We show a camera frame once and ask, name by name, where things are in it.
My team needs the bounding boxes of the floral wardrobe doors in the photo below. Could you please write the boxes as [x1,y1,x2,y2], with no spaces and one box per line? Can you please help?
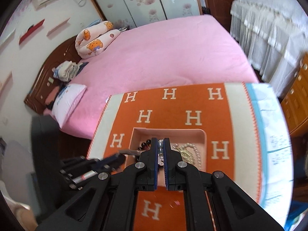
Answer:
[95,0,202,29]

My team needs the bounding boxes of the black bead bracelet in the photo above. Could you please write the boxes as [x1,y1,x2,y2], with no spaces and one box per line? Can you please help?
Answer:
[137,139,152,161]

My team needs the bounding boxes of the wooden headboard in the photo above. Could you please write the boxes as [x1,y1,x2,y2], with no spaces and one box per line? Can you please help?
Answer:
[24,36,81,115]

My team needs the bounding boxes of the pearl safety pin brooch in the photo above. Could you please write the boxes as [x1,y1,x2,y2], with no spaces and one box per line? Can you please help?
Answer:
[119,149,142,157]

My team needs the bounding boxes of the folded clothes stack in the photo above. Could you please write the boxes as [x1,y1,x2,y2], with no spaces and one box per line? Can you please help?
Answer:
[52,60,79,82]

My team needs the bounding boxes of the red wall shelf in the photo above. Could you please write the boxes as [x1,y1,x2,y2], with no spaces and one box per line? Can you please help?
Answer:
[18,19,45,45]

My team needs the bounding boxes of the beige wall shelf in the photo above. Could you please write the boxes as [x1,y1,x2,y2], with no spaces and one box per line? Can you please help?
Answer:
[46,17,70,37]

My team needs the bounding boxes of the bear print rolled quilt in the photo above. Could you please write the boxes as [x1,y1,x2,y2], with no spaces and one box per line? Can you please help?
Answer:
[75,21,121,59]

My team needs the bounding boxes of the pink jewelry tray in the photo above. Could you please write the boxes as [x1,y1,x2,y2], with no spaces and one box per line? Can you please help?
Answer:
[124,128,211,193]

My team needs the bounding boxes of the blue white paper sheet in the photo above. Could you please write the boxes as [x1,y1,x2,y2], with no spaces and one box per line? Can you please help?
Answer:
[245,83,293,227]

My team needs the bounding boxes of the white lace covered furniture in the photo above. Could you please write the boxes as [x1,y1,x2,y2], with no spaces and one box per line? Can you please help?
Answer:
[230,0,307,98]

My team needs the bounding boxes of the white pillow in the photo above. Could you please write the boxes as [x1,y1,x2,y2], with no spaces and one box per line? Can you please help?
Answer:
[52,84,87,128]

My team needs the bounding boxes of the orange H-pattern blanket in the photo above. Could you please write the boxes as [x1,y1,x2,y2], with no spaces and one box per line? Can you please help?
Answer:
[85,82,263,231]

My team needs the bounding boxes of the wooden dresser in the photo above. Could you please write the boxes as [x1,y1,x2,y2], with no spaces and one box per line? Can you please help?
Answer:
[281,53,308,137]

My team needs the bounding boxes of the pink bed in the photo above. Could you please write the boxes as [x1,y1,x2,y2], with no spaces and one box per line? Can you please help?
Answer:
[63,15,258,139]

